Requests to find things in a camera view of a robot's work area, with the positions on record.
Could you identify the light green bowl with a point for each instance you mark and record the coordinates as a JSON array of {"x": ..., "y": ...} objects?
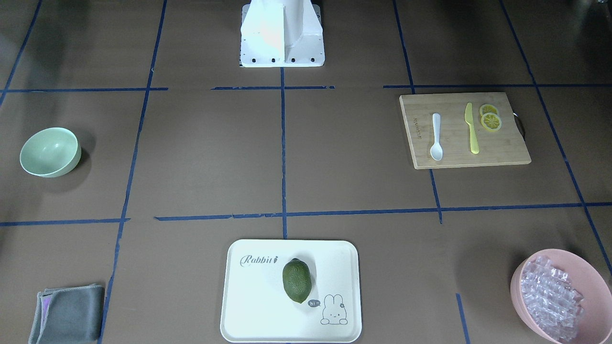
[{"x": 51, "y": 153}]

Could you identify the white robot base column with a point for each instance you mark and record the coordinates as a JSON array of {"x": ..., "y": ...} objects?
[{"x": 281, "y": 33}]

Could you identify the white plastic spoon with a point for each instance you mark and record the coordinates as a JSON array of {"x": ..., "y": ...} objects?
[{"x": 436, "y": 150}]

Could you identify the pink bowl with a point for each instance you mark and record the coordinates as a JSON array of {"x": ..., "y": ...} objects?
[{"x": 595, "y": 325}]

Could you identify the green lime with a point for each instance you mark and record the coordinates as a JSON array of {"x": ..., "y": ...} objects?
[{"x": 297, "y": 280}]

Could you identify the white rabbit tray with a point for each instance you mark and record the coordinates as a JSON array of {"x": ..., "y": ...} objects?
[{"x": 256, "y": 309}]

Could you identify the yellow plastic knife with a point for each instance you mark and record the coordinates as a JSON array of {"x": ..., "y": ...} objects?
[{"x": 474, "y": 146}]

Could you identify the lemon slice upper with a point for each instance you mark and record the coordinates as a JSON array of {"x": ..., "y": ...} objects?
[{"x": 488, "y": 108}]

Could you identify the lemon slice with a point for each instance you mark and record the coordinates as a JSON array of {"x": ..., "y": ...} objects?
[
  {"x": 488, "y": 108},
  {"x": 491, "y": 122}
]

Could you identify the lemon slice lower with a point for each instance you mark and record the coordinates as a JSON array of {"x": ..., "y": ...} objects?
[{"x": 491, "y": 122}]

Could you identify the grey folded cloth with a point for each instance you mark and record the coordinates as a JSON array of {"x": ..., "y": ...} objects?
[{"x": 68, "y": 315}]

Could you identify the clear ice cubes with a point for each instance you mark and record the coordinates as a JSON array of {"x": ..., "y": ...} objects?
[{"x": 551, "y": 300}]

